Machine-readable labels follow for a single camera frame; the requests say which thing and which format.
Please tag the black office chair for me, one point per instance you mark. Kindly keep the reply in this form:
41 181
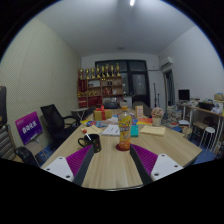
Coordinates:
53 120

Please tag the white stool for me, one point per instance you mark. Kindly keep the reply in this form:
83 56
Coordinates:
208 130

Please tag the wooden side desk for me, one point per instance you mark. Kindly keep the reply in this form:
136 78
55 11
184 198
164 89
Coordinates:
206 111

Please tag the small red ball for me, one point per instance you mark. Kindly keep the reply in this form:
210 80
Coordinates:
84 131

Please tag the wooden shelf unit with trophies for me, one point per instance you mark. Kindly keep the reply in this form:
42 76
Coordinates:
100 90

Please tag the small round table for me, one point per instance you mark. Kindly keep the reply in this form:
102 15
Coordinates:
79 110

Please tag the ceiling tube light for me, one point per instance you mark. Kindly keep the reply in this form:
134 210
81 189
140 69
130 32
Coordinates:
132 2

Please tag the yellow gift box red ribbon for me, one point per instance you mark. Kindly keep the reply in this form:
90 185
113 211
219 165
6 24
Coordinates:
100 114

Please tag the dark brown bag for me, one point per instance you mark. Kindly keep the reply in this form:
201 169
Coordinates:
2 106

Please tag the white air conditioner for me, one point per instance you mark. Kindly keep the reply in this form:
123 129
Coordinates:
166 62

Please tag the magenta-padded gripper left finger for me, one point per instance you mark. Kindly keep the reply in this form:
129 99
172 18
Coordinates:
61 168

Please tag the grey striped chair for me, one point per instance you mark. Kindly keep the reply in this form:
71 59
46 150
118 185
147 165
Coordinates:
6 143

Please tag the potted pink flowers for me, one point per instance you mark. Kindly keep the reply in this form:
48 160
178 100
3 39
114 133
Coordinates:
157 113

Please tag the orange book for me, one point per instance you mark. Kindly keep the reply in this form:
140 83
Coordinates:
145 121

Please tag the dark glass door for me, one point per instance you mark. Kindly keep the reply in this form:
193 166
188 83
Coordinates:
138 81

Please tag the purple sign board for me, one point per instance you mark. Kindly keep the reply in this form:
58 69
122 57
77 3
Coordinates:
29 128

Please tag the yellow-labelled drink bottle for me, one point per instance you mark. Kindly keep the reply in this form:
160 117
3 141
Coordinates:
124 131

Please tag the computer monitor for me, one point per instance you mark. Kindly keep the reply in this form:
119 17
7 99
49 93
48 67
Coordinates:
183 95

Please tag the pale yellow paper pad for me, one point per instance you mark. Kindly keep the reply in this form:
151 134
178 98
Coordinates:
92 129

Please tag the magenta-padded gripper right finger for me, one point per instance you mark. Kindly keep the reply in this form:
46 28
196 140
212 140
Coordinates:
165 166

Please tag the small tan carton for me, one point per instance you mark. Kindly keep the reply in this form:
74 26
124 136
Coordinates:
139 112

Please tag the black mug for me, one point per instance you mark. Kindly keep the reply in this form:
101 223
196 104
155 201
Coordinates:
93 142

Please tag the black chair armrest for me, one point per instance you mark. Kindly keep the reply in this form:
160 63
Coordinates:
26 156

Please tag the yellow envelope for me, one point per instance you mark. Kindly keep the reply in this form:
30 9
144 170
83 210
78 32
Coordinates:
153 130

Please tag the teal book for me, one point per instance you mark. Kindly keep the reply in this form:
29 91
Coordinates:
134 131

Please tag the white book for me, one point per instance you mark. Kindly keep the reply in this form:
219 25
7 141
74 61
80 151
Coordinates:
111 130

